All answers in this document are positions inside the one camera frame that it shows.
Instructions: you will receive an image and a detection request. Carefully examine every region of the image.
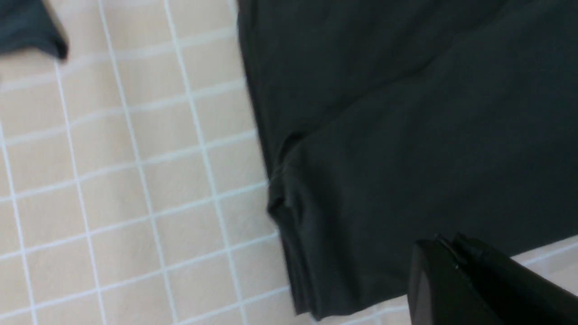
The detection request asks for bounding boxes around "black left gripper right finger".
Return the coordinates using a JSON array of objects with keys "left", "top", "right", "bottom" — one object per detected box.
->
[{"left": 436, "top": 234, "right": 578, "bottom": 325}]

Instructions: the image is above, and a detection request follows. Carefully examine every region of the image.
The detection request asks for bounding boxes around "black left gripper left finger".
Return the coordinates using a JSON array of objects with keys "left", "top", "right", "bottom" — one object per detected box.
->
[{"left": 407, "top": 241, "right": 493, "bottom": 325}]

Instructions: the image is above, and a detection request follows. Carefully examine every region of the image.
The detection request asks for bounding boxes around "dark gray long-sleeve top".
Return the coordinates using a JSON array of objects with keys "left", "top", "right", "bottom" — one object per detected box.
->
[{"left": 237, "top": 0, "right": 577, "bottom": 320}]

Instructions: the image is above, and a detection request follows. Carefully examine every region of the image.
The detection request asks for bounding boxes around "beige checkered tablecloth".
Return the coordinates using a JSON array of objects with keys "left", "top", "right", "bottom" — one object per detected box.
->
[{"left": 1, "top": 0, "right": 577, "bottom": 325}]

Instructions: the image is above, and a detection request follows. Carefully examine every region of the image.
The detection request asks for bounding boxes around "dark teal crumpled garment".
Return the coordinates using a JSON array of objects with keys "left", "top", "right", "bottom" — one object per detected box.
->
[{"left": 0, "top": 0, "right": 70, "bottom": 61}]

